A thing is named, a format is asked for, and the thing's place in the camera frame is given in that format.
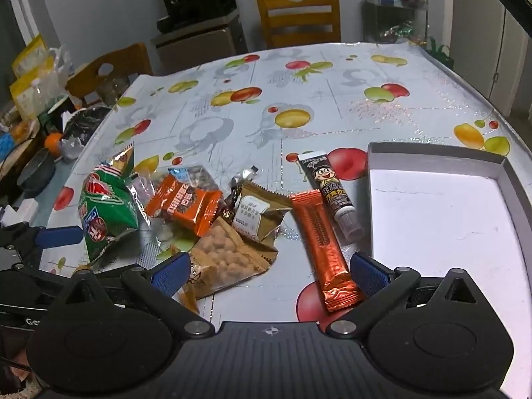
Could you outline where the black bowl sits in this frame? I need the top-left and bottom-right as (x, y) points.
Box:
(16, 147), (57, 196)

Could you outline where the grey cardboard box tray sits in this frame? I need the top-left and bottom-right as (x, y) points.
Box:
(367, 141), (532, 385)

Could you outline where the fruit print tablecloth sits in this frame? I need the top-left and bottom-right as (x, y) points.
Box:
(42, 42), (521, 326)

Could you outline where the dark foil candy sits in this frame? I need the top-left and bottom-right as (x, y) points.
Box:
(222, 166), (259, 221)

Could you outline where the white door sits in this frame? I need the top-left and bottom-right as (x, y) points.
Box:
(452, 0), (532, 118)

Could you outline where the gold packet beige label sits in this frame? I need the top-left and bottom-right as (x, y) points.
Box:
(230, 180), (294, 247)

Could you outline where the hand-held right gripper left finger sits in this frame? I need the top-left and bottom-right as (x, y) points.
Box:
(53, 252), (215, 338)

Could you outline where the black plastic bag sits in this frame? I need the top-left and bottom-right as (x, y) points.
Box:
(62, 107), (114, 147)

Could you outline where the clear nut bag blue label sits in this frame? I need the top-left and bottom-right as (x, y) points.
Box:
(127, 165), (223, 258)

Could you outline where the orange wafer bar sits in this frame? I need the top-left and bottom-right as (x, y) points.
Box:
(289, 190), (367, 313)

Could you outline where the orange snack packet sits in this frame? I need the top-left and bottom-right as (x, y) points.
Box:
(144, 173), (223, 237)

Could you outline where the slim candy stick packet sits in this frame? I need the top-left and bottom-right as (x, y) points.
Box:
(297, 151), (362, 240)

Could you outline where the green chip bag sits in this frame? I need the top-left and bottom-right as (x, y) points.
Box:
(78, 143), (140, 263)

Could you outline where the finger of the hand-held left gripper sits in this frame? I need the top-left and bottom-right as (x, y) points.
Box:
(0, 222), (84, 254)

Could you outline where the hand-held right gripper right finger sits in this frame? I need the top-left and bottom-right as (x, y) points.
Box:
(326, 253), (485, 338)

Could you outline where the yellow carton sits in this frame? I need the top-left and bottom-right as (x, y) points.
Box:
(11, 34), (49, 78)
(9, 70), (55, 118)

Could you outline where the yellow wooden chair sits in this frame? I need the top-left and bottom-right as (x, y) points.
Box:
(256, 0), (342, 50)
(65, 43), (155, 107)

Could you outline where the glass shelf cart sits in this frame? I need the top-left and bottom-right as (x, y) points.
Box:
(362, 0), (430, 45)

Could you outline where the green shopping bag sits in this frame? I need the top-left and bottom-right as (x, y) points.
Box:
(426, 37), (453, 67)

